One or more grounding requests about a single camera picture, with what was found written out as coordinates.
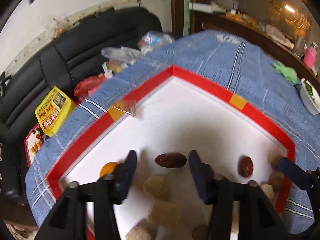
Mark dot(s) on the pink bottle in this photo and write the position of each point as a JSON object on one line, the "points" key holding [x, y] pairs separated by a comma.
{"points": [[311, 57]]}

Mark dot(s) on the crumpled clear plastic wrap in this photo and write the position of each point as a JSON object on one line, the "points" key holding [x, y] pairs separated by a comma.
{"points": [[61, 27]]}

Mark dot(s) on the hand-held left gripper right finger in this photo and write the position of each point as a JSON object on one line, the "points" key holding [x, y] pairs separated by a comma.
{"points": [[200, 177]]}

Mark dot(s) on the wooden glass cabinet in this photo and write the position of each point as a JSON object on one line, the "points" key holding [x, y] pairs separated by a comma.
{"points": [[200, 25]]}

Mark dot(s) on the orange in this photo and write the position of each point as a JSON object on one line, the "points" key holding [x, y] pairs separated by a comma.
{"points": [[107, 168]]}

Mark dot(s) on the brown kiwi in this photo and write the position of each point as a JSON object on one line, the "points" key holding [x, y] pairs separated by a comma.
{"points": [[276, 181]]}

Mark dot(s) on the long white box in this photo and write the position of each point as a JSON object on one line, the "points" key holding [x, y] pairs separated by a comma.
{"points": [[202, 7]]}

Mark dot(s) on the yellow printed box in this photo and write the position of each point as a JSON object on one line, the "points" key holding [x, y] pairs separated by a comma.
{"points": [[53, 110]]}

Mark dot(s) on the red box with white inside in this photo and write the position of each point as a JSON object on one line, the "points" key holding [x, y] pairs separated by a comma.
{"points": [[180, 120]]}

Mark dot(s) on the clear glass pitcher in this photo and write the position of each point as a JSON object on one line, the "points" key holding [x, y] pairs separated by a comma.
{"points": [[298, 45]]}

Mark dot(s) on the green cloth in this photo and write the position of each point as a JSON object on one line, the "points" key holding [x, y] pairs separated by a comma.
{"points": [[286, 72]]}

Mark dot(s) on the blue plaid tablecloth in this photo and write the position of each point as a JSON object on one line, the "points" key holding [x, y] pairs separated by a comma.
{"points": [[212, 55]]}

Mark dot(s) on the black leather sofa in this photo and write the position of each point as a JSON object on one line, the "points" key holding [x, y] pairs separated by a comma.
{"points": [[75, 45]]}

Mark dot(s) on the green leafy vegetables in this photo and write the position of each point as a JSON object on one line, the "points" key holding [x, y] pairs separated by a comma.
{"points": [[310, 88]]}

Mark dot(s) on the beige food chunk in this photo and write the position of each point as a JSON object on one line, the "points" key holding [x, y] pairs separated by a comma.
{"points": [[140, 232], [267, 192], [157, 187], [162, 212]]}

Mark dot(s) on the blue red printed plastic bag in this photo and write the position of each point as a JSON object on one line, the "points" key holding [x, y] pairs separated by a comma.
{"points": [[155, 40]]}

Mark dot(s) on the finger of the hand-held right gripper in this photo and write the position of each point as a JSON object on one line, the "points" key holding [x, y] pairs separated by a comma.
{"points": [[292, 172]]}

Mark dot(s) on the white red printed box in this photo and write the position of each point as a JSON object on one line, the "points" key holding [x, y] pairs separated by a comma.
{"points": [[32, 145]]}

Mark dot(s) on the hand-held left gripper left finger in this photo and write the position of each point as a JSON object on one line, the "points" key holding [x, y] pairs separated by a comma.
{"points": [[126, 177]]}

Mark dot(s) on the clear plastic bag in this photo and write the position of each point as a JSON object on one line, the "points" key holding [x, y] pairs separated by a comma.
{"points": [[122, 53]]}

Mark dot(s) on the crumpled plastic bag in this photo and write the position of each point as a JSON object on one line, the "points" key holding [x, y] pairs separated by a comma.
{"points": [[275, 31]]}

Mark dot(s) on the red date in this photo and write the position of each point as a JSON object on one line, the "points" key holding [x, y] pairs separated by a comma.
{"points": [[170, 160], [246, 167]]}

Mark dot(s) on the white bowl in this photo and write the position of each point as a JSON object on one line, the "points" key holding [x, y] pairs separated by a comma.
{"points": [[308, 102]]}

